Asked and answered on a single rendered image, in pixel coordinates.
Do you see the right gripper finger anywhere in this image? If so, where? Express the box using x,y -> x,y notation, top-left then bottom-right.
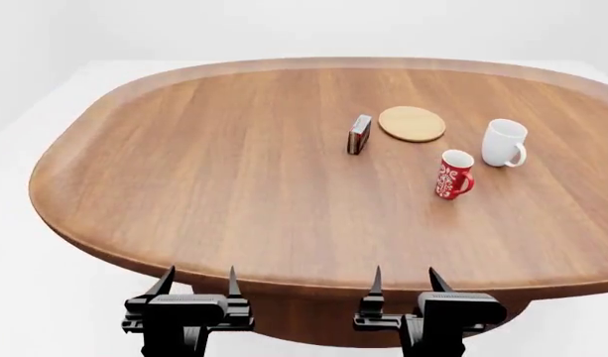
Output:
358,265 -> 387,318
427,266 -> 454,295

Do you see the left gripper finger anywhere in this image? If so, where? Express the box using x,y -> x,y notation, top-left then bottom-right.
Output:
124,265 -> 178,315
224,265 -> 251,317

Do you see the chocolate pudding box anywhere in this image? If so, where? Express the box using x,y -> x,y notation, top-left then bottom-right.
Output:
346,113 -> 373,156

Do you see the round wooden plate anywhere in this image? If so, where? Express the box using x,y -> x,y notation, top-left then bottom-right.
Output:
378,105 -> 447,143

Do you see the red mug white pattern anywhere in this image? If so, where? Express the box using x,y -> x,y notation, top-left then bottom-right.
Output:
434,149 -> 476,201

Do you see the plain white mug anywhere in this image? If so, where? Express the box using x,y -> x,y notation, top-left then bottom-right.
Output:
480,118 -> 529,169

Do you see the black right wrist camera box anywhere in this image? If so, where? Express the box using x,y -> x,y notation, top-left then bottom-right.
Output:
416,291 -> 508,325

